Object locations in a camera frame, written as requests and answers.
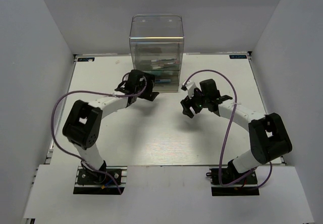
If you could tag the blue gel pen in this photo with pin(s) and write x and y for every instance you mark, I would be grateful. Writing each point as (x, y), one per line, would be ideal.
(163, 60)

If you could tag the light blue highlighter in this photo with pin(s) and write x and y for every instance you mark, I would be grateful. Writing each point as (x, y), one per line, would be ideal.
(162, 80)

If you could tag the red gel pen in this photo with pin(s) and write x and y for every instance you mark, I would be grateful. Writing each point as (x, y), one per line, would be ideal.
(164, 64)

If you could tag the blue table label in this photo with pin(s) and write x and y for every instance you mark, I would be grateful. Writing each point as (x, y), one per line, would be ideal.
(237, 56)
(86, 59)

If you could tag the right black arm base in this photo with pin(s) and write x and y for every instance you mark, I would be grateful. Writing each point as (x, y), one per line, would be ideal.
(247, 186)

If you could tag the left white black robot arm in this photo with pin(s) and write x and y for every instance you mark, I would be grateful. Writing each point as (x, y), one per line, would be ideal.
(83, 122)

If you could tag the left blue table label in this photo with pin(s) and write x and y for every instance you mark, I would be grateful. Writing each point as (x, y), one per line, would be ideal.
(86, 59)

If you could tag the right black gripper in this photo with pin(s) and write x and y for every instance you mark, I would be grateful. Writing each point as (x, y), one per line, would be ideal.
(187, 103)

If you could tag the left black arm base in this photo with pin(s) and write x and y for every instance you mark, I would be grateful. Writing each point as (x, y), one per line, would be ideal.
(88, 182)

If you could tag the right blue table label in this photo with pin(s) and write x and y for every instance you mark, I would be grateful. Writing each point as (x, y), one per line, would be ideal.
(237, 56)

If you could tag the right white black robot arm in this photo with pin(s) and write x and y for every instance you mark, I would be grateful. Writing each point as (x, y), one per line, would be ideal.
(268, 136)

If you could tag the clear acrylic drawer organizer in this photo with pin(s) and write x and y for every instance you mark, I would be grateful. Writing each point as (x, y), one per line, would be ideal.
(157, 36)

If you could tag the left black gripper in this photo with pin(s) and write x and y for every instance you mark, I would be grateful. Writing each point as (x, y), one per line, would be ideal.
(150, 95)

